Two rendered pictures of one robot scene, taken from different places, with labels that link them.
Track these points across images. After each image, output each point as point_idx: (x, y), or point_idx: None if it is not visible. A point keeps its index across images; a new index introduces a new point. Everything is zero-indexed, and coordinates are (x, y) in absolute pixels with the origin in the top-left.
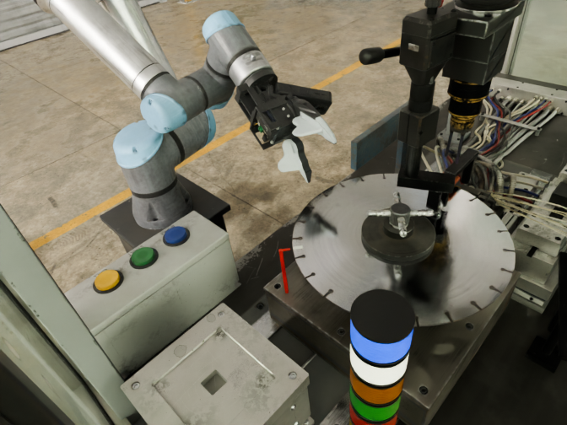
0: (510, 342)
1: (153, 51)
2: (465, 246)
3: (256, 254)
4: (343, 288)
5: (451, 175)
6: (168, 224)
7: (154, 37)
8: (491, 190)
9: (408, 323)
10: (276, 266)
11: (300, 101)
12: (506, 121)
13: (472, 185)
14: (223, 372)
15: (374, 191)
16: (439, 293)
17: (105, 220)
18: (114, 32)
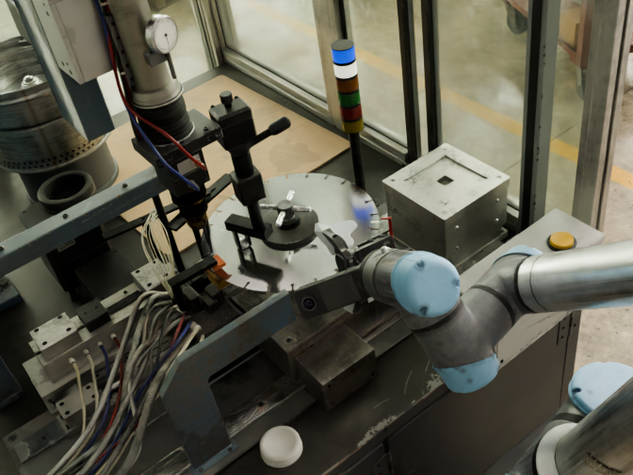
0: None
1: (597, 406)
2: (245, 215)
3: (433, 377)
4: (346, 192)
5: (228, 220)
6: None
7: (602, 418)
8: (166, 301)
9: (334, 42)
10: (409, 359)
11: (338, 239)
12: None
13: (178, 309)
14: (439, 185)
15: (287, 270)
16: (284, 188)
17: None
18: (595, 247)
